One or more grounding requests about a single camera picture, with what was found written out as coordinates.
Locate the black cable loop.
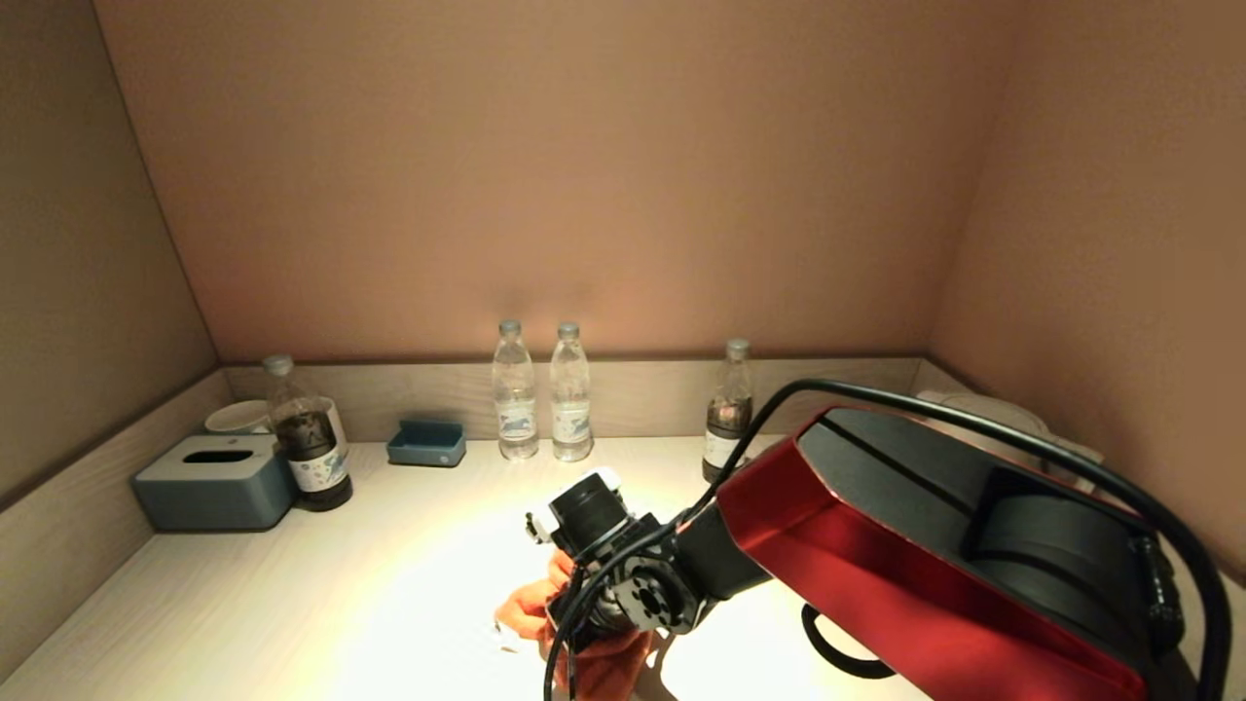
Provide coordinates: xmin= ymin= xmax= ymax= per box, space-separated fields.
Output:
xmin=800 ymin=603 xmax=898 ymax=681

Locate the dark drink bottle white label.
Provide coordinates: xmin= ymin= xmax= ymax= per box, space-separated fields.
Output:
xmin=260 ymin=353 xmax=355 ymax=514
xmin=701 ymin=338 xmax=755 ymax=485

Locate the clear water bottle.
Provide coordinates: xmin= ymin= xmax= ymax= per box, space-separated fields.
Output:
xmin=547 ymin=321 xmax=595 ymax=463
xmin=491 ymin=319 xmax=541 ymax=461

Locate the blue-grey tissue box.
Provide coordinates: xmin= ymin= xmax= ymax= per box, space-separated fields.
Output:
xmin=132 ymin=434 xmax=299 ymax=534

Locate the orange fluffy cloth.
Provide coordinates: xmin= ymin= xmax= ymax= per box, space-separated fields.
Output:
xmin=494 ymin=548 xmax=656 ymax=701

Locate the small blue plastic tray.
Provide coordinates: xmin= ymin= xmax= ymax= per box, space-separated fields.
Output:
xmin=385 ymin=420 xmax=468 ymax=470

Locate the white electric kettle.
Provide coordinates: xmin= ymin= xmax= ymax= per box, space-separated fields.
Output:
xmin=913 ymin=388 xmax=1107 ymax=493

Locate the white paper cup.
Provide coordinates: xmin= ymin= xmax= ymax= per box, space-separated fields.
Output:
xmin=203 ymin=399 xmax=275 ymax=437

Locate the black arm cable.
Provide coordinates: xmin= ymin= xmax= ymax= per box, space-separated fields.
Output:
xmin=542 ymin=379 xmax=1233 ymax=701

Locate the black and white wrist camera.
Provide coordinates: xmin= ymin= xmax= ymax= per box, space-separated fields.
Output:
xmin=525 ymin=466 xmax=636 ymax=563

